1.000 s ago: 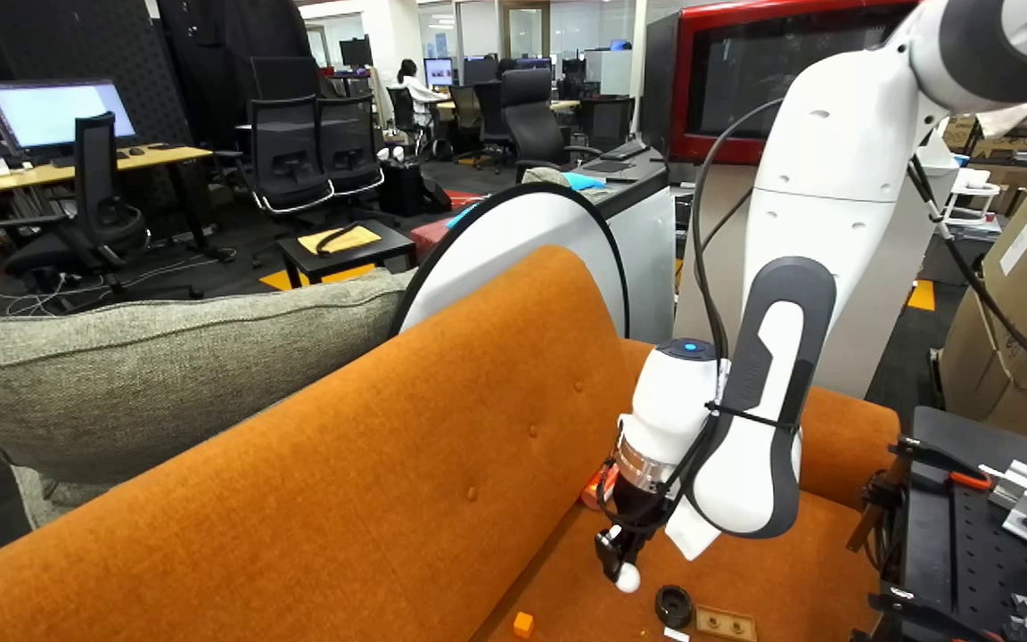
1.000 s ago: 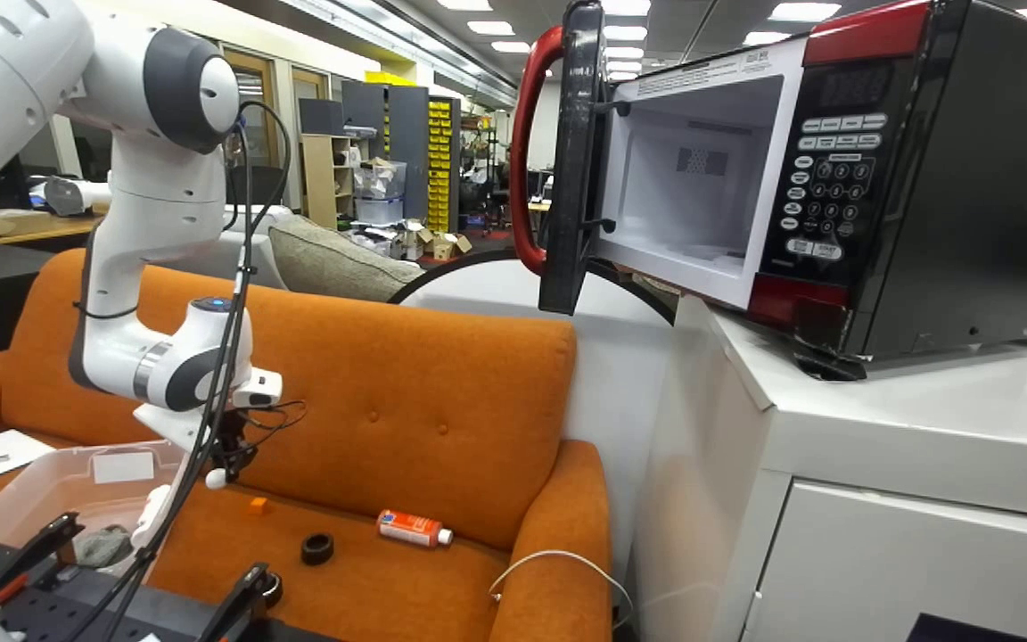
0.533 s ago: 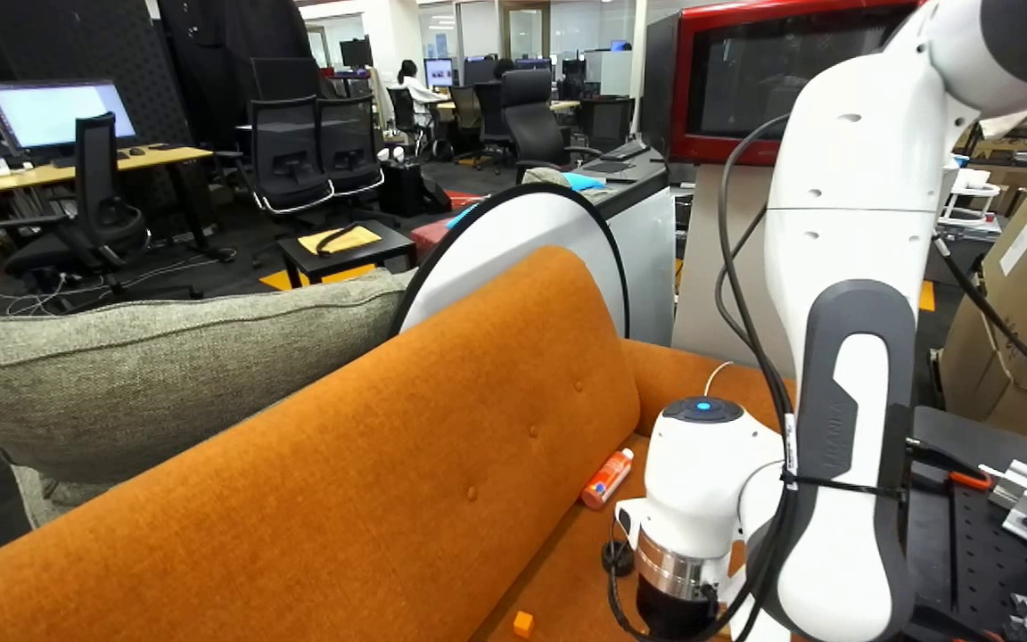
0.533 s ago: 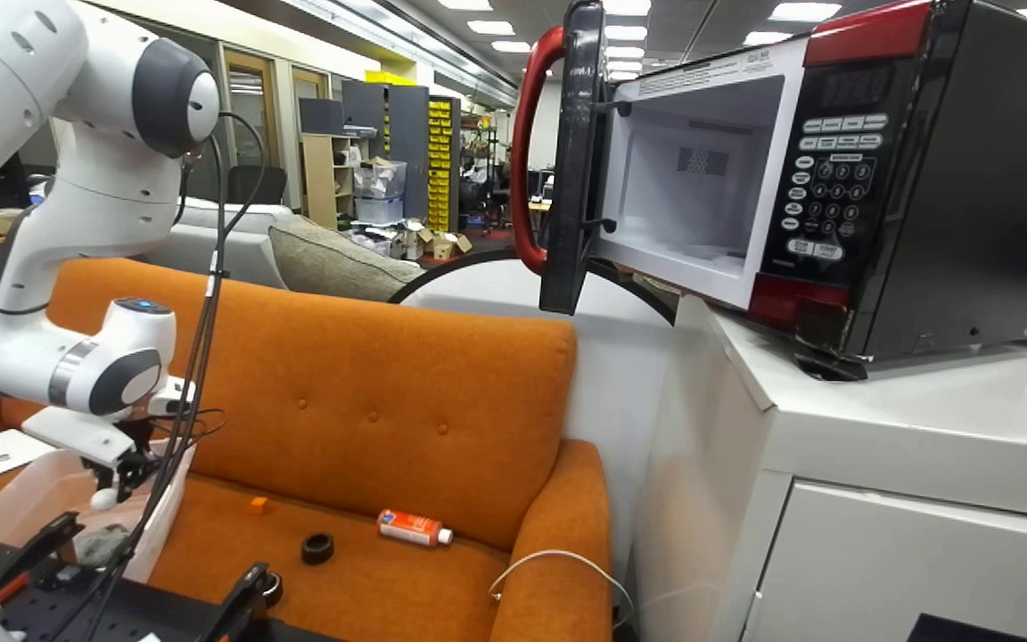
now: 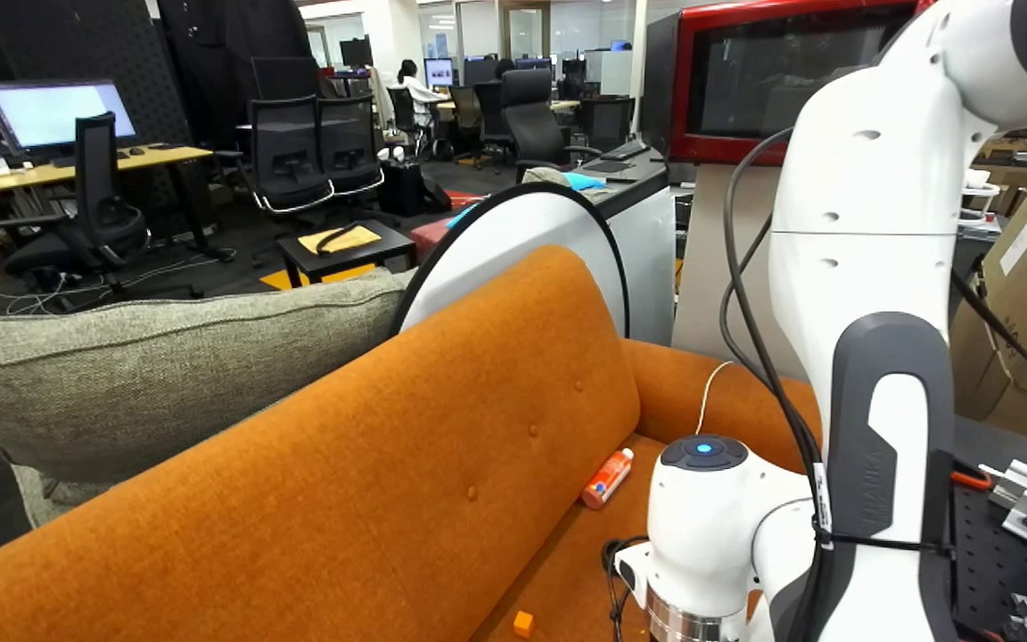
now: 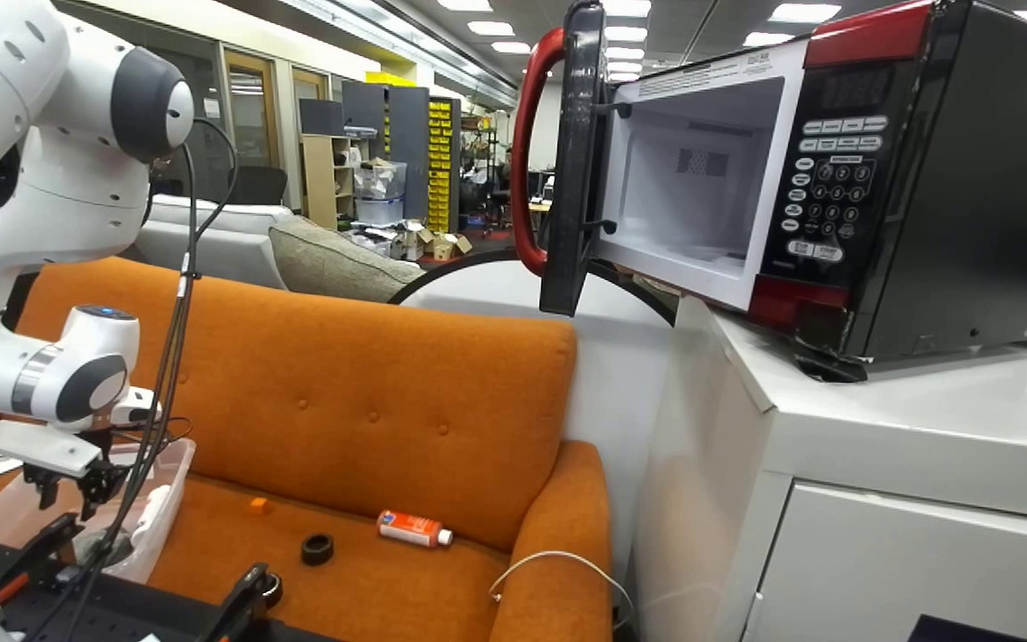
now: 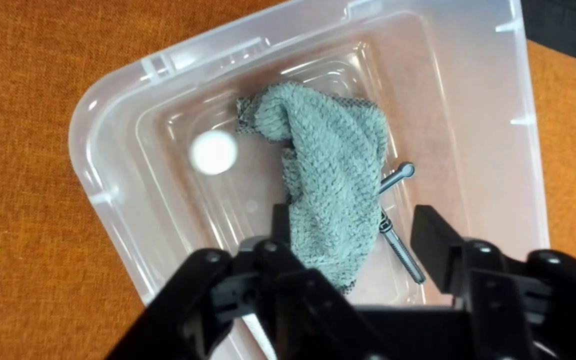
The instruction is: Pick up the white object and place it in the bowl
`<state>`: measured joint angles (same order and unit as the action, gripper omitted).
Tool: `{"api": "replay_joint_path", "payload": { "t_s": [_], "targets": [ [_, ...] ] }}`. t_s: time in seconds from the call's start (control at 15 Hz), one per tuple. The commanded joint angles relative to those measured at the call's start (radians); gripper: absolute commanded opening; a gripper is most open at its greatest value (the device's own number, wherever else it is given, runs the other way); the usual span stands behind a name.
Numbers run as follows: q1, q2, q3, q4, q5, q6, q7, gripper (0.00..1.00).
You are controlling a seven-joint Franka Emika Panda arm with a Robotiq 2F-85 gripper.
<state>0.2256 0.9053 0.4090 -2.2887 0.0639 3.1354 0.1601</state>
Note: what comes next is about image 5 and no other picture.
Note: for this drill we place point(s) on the black office chair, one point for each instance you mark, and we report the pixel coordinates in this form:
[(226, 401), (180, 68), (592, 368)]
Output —
[(95, 181), (533, 118), (285, 146), (609, 118), (351, 141)]

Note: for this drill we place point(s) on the white counter with dark top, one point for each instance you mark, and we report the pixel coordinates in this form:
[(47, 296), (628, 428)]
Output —
[(649, 263)]

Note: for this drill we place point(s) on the computer monitor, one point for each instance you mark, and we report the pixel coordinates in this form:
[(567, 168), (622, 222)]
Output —
[(54, 113)]

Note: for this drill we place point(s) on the seated person in white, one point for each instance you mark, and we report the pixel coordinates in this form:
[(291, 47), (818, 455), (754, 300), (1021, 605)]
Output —
[(415, 90)]

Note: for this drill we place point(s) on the red black clamp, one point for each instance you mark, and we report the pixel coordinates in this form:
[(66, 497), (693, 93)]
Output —
[(971, 480)]

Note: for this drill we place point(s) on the wooden office desk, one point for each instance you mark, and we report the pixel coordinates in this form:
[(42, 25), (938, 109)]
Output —
[(71, 164)]

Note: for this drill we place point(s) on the grey cushion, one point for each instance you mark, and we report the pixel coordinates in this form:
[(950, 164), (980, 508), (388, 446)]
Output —
[(121, 378)]

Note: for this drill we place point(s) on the orange fabric sofa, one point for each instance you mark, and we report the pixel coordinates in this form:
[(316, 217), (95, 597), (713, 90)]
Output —
[(357, 475)]

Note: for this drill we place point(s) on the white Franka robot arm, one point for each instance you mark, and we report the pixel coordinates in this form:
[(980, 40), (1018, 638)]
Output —
[(870, 214)]

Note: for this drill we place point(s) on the white cabinet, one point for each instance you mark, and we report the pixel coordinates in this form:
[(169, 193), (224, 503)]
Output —
[(713, 263)]

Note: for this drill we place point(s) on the yellow flat item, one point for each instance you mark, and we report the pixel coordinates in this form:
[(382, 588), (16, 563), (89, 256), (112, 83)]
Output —
[(339, 239)]

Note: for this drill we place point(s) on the small black side table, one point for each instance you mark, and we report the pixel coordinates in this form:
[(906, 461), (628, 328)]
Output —
[(347, 256)]

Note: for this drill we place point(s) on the orange white tube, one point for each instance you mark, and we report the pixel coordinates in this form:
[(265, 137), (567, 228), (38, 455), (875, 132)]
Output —
[(609, 480)]

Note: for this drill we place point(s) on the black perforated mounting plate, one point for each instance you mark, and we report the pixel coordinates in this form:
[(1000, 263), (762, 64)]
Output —
[(990, 573)]

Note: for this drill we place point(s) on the red black microwave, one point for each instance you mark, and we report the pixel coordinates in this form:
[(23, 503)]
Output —
[(764, 83)]

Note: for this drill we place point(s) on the small orange cube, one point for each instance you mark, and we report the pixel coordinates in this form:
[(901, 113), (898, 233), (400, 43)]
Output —
[(522, 622)]

